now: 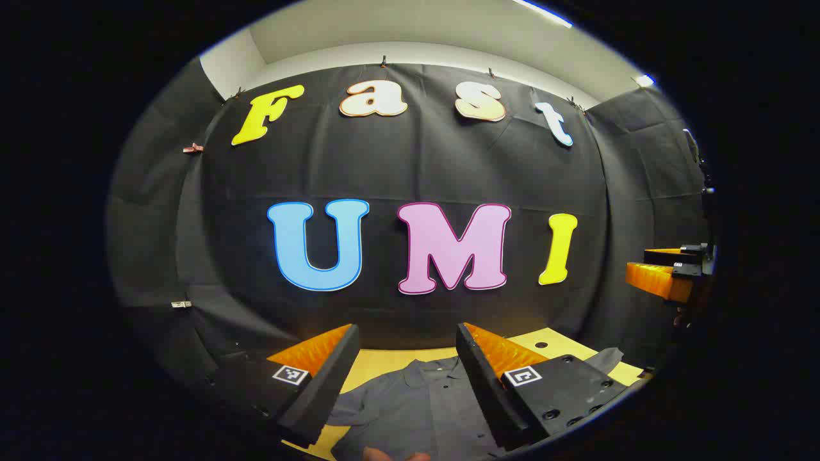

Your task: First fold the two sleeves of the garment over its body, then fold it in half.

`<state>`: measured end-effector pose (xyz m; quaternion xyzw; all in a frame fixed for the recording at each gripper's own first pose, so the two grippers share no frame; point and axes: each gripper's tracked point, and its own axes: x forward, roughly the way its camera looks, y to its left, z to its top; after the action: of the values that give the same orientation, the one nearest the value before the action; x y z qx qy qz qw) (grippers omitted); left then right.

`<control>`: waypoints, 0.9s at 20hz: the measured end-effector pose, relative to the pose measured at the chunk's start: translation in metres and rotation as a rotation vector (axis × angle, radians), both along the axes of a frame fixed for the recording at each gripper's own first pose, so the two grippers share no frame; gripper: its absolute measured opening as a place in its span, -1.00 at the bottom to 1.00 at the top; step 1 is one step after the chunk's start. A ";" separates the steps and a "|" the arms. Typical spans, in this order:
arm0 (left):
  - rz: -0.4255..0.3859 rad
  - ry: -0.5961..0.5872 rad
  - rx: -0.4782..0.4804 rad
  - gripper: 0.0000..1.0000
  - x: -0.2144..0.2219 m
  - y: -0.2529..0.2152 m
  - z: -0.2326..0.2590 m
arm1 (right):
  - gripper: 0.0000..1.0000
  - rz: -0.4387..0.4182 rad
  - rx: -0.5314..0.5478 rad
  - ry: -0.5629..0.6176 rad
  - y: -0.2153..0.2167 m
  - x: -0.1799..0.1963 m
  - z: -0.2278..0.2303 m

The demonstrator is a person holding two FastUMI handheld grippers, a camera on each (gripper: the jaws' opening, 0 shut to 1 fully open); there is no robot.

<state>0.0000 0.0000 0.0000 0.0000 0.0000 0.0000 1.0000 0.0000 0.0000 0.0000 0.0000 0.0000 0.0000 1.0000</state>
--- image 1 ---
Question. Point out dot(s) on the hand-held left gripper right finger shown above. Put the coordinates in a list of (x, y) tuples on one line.
[(483, 384)]

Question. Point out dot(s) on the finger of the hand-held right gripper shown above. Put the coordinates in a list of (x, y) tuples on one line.
[(669, 256), (660, 282)]

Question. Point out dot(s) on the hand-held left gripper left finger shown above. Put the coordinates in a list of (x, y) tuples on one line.
[(323, 384)]

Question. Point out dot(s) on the grey polo shirt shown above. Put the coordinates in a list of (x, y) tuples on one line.
[(410, 410)]

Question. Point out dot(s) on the ceiling light strip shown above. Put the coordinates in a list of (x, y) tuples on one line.
[(644, 80)]

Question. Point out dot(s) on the black backdrop cloth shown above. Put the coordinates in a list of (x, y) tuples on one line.
[(416, 166)]

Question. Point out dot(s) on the copper cloth clip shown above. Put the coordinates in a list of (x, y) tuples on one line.
[(192, 148)]

